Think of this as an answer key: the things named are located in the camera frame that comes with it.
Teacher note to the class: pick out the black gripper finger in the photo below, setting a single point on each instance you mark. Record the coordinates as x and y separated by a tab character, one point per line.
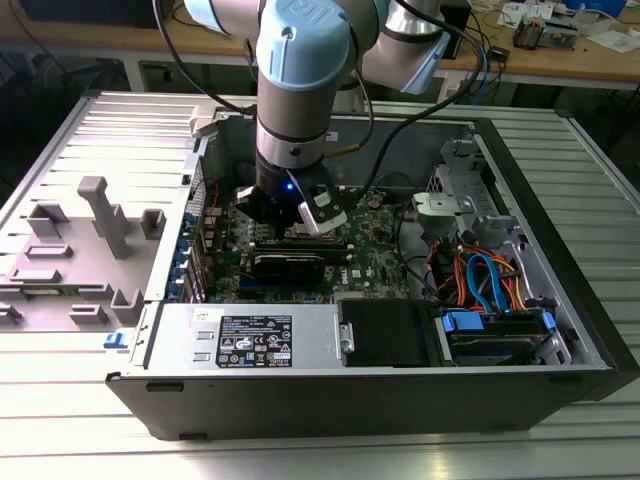
283	231

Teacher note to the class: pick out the silver CPU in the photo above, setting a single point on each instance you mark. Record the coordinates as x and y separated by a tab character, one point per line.
299	229

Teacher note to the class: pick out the metal locking lever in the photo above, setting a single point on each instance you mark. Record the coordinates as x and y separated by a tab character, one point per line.
320	239

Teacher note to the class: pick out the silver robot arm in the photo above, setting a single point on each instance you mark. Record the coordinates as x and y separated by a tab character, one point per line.
295	125

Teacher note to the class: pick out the black RAM slot bank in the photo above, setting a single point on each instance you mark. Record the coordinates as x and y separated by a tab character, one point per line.
310	249

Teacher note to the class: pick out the black graphics card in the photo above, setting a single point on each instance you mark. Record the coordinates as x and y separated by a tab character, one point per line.
287	272

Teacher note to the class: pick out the green motherboard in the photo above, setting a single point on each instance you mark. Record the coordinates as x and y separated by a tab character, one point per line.
370	240

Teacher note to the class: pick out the coin cell battery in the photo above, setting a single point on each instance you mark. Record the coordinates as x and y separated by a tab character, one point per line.
376	202

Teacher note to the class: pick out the black drive bay box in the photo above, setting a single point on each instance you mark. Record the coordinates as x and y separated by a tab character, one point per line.
385	335

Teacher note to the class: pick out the silver power supply unit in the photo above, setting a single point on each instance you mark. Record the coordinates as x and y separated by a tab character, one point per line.
175	340

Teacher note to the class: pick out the silver disk bay cage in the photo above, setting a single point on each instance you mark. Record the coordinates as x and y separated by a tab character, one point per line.
440	207

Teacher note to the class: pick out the black PC case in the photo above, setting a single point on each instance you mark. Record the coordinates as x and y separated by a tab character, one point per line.
350	405

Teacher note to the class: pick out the blue disk carrier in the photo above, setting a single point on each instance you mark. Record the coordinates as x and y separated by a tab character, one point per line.
462	322

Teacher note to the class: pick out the small blue clip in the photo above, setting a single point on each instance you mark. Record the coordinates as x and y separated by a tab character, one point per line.
114	341

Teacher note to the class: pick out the grey parts rack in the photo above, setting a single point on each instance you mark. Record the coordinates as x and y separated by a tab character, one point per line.
75	270

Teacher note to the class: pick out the grey hard disk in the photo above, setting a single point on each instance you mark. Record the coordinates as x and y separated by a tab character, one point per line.
492	350

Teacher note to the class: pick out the black monitor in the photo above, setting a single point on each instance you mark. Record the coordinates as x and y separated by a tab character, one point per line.
100	12

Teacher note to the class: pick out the tall black box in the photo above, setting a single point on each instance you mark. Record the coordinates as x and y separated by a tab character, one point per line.
461	25

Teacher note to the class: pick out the small black device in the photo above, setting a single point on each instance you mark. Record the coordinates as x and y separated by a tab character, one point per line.
500	54

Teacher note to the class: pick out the black finned heat sink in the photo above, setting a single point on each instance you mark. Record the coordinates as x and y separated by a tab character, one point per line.
527	32

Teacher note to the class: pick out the white printed card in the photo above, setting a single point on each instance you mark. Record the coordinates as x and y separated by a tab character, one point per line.
515	12

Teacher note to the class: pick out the wooden workbench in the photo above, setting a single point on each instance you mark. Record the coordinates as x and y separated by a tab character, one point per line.
550	65

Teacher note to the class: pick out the green circuit board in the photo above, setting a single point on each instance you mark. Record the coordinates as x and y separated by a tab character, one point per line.
560	35

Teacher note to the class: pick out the white paper sheet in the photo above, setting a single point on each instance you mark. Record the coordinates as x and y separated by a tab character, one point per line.
615	41

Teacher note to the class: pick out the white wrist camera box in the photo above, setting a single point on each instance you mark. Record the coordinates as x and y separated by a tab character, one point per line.
325	222

